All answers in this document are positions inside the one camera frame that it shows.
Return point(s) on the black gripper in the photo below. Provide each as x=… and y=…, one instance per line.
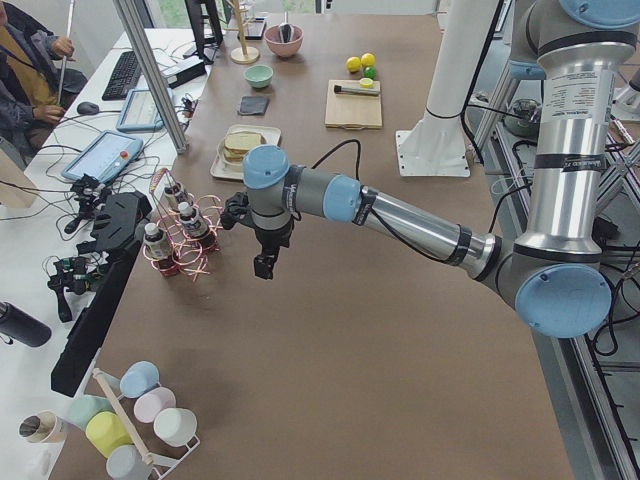
x=270, y=239

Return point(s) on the toast sandwich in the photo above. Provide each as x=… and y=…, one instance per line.
x=242, y=146

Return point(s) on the cream rectangular tray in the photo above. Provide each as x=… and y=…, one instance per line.
x=234, y=146

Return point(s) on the dark drink bottle two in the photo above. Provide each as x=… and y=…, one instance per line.
x=193, y=224

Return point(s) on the dark drink bottle one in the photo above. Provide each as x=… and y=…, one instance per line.
x=175, y=194

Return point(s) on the dark drink bottle three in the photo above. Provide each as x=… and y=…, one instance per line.
x=158, y=247

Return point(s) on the folded grey cloth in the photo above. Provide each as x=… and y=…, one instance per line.
x=253, y=105

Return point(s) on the black long stand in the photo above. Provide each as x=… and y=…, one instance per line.
x=118, y=232

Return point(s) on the mint green bowl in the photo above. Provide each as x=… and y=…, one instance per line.
x=259, y=76

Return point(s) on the blue teach pendant far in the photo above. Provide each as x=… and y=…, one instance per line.
x=139, y=113

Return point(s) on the blue teach pendant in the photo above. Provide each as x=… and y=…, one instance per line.
x=139, y=113
x=105, y=157

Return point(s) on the blue teach pendant near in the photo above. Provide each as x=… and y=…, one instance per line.
x=105, y=157

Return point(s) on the bamboo cutting board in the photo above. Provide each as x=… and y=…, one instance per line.
x=353, y=111

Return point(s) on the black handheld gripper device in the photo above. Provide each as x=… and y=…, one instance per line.
x=91, y=195

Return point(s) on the wooden mug tree stand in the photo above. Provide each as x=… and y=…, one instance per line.
x=243, y=54

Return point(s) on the black keyboard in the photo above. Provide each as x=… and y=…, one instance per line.
x=124, y=77

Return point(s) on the pink bowl with ice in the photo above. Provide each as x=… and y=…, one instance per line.
x=283, y=49

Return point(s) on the knife with yellow blade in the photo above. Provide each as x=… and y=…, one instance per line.
x=341, y=89

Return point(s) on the black computer mouse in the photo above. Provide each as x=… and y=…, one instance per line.
x=87, y=108

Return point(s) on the lemon half slice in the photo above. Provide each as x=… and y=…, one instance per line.
x=366, y=82

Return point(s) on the metal scoop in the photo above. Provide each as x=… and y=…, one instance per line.
x=285, y=30

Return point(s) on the yellow lemon left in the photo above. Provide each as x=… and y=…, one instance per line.
x=353, y=64

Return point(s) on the yellow lemon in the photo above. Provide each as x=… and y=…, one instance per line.
x=367, y=60
x=353, y=64

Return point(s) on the blue cup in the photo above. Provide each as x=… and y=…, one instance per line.
x=138, y=379

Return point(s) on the green lime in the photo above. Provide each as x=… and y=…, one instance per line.
x=370, y=72

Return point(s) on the yellow lemon right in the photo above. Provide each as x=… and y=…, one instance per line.
x=367, y=60

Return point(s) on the pink cup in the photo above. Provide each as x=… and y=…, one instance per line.
x=151, y=403

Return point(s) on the white cup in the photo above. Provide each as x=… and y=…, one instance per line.
x=175, y=426

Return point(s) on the seated person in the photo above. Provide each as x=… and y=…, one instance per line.
x=34, y=92

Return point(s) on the black water bottle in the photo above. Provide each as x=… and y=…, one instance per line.
x=19, y=325

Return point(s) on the green cup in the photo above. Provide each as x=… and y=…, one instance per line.
x=84, y=408

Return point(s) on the yellow cup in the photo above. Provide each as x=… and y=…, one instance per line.
x=106, y=432

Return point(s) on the white cup rack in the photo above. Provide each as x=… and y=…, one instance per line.
x=163, y=458

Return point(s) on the grey cup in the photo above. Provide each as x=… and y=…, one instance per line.
x=125, y=463

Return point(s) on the paper cup with metal insert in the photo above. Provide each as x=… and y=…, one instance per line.
x=43, y=427

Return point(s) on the copper wire bottle rack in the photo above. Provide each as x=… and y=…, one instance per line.
x=191, y=257

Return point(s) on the aluminium frame post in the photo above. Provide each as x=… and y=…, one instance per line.
x=158, y=87

